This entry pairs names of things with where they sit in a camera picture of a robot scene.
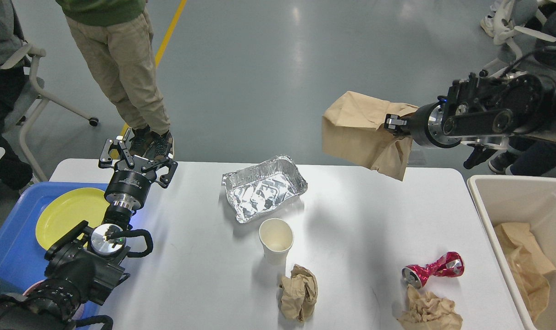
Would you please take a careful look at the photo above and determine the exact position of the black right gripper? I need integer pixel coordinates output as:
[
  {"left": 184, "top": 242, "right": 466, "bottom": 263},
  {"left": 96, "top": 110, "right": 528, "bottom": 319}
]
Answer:
[{"left": 384, "top": 102, "right": 461, "bottom": 149}]

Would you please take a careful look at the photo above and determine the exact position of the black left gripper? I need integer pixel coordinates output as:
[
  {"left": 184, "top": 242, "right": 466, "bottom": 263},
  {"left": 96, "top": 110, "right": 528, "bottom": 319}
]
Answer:
[{"left": 98, "top": 129, "right": 178, "bottom": 211}]

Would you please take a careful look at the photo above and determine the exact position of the large brown paper bag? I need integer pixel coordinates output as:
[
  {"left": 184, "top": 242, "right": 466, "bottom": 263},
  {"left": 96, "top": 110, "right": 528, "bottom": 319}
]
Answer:
[{"left": 322, "top": 91, "right": 418, "bottom": 181}]

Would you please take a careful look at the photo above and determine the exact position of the yellow plate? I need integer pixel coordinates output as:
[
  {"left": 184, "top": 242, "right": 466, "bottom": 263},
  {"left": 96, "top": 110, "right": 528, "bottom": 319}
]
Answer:
[{"left": 35, "top": 187, "right": 109, "bottom": 250}]

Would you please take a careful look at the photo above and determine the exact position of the aluminium foil tray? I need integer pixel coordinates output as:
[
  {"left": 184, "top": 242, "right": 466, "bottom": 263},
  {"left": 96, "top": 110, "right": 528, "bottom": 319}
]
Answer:
[{"left": 221, "top": 154, "right": 308, "bottom": 224}]

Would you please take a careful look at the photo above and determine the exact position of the crushed red can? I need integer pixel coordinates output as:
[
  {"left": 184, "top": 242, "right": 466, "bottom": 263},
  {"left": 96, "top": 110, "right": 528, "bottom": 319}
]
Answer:
[{"left": 401, "top": 251, "right": 465, "bottom": 290}]

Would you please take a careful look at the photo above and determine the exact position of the pink mug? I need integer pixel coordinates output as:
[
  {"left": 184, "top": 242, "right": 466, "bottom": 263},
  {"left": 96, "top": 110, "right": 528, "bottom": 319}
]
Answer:
[{"left": 23, "top": 277, "right": 88, "bottom": 321}]

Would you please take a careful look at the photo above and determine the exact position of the brown paper wad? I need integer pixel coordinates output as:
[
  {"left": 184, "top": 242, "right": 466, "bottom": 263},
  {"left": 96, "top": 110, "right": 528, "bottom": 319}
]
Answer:
[{"left": 397, "top": 285, "right": 463, "bottom": 330}]

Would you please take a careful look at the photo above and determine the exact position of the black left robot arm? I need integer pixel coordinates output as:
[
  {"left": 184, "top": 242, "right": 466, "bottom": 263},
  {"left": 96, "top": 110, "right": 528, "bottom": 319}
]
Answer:
[{"left": 0, "top": 134, "right": 178, "bottom": 330}]

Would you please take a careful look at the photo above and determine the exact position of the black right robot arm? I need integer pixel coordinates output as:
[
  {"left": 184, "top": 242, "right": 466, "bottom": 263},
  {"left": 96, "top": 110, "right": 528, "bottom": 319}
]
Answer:
[{"left": 383, "top": 59, "right": 556, "bottom": 169}]

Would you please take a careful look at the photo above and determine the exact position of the floor outlet plate right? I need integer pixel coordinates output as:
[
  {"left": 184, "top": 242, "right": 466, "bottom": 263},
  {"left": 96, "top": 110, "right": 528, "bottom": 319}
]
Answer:
[{"left": 408, "top": 149, "right": 427, "bottom": 166}]

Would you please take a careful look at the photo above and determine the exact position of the grey office chair left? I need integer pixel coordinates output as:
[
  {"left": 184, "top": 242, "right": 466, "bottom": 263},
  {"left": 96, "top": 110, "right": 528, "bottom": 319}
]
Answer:
[{"left": 0, "top": 43, "right": 99, "bottom": 181}]

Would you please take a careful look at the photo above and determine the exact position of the person in khaki trousers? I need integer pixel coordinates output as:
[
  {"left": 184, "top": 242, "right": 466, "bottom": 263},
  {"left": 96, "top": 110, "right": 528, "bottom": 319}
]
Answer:
[{"left": 57, "top": 0, "right": 174, "bottom": 160}]

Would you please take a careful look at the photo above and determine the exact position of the blue plastic tray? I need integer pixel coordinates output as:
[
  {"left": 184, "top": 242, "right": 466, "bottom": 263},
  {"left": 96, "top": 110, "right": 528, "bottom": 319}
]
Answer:
[{"left": 0, "top": 182, "right": 124, "bottom": 330}]

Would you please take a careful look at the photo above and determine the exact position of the white paper cup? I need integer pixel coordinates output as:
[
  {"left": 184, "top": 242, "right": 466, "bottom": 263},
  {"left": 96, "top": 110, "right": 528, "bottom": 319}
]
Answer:
[{"left": 259, "top": 219, "right": 294, "bottom": 265}]

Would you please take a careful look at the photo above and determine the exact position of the white plastic bin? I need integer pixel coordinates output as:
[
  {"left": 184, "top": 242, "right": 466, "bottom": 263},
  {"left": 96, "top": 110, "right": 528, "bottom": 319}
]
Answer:
[{"left": 467, "top": 175, "right": 556, "bottom": 330}]

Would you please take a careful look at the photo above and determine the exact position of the brown bag in bin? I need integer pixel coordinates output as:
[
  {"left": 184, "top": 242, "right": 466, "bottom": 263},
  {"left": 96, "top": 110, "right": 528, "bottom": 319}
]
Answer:
[{"left": 494, "top": 222, "right": 556, "bottom": 275}]

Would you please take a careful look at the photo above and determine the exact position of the seated person in grey top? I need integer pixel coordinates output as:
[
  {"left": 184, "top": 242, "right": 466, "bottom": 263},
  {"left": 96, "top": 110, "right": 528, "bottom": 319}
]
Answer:
[{"left": 0, "top": 0, "right": 37, "bottom": 193}]

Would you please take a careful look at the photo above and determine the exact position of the crumpled brown paper ball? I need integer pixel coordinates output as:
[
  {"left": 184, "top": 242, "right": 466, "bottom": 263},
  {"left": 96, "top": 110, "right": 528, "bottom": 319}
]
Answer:
[{"left": 279, "top": 264, "right": 318, "bottom": 323}]

